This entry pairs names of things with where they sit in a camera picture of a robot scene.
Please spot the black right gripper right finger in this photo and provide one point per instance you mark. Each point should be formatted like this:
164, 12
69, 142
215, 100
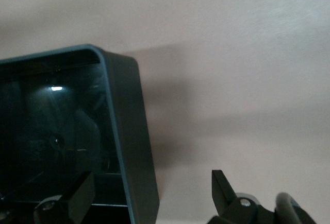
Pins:
227, 203

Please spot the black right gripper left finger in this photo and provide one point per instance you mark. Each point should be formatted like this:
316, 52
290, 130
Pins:
74, 203

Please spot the black plastic box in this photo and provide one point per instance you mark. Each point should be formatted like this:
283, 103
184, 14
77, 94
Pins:
129, 131

